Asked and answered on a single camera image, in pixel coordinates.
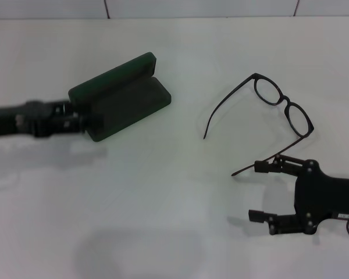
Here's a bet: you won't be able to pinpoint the black glasses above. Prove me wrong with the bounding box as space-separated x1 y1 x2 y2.
203 73 315 177

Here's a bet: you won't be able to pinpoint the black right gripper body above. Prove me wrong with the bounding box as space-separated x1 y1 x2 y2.
295 159 349 235

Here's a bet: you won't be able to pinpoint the green glasses case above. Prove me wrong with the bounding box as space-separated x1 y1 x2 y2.
68 52 172 143

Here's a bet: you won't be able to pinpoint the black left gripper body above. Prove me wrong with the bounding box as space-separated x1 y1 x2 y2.
0 100 62 140

